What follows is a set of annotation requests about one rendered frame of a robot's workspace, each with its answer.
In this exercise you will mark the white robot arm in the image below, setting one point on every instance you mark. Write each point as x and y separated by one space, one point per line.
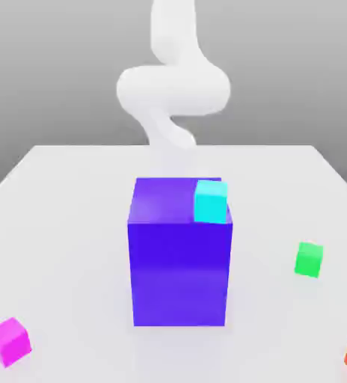
173 89

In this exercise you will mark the small magenta cube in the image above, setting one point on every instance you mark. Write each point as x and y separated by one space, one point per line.
9 342

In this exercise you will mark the small green cube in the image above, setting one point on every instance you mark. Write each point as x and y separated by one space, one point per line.
308 260

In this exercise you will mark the small cyan cube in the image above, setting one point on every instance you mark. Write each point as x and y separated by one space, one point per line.
211 203

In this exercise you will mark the large purple box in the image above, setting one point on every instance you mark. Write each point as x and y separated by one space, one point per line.
179 269

